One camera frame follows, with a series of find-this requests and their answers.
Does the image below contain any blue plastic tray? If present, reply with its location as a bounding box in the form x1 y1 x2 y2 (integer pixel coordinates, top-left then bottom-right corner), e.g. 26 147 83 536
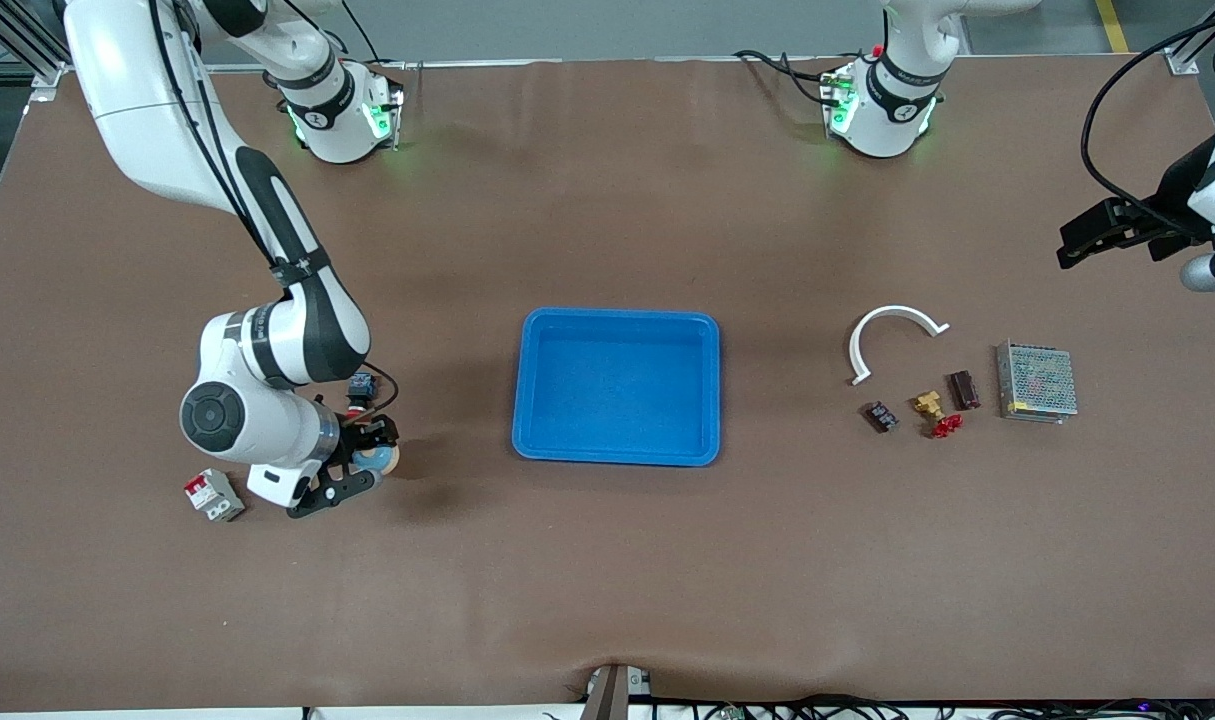
512 307 721 468

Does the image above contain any brass valve red handwheel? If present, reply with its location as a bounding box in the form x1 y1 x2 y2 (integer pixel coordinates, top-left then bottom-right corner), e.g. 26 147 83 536
915 390 964 439

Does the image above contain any grey metal mount bracket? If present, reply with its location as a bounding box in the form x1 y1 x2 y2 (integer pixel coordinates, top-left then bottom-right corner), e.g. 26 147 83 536
579 663 654 720

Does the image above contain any metal mesh power supply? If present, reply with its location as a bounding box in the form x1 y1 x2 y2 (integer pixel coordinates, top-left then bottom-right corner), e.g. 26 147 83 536
996 340 1079 425

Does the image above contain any white circuit breaker red lever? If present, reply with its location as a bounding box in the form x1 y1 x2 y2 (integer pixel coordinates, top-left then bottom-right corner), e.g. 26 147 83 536
184 468 247 524

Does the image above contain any white curved plastic clamp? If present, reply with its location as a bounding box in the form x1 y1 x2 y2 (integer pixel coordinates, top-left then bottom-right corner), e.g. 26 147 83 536
848 305 951 387

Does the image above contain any black base power cable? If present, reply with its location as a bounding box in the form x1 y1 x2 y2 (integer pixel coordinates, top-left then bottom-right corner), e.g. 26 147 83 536
342 0 388 66
733 48 833 106

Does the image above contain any brown table mat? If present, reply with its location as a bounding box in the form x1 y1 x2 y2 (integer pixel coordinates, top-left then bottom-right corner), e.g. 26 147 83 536
0 55 1215 713

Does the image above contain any aluminium frame profile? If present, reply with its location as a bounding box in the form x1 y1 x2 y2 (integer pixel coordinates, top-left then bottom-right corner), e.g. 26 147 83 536
1165 0 1215 77
0 0 73 106

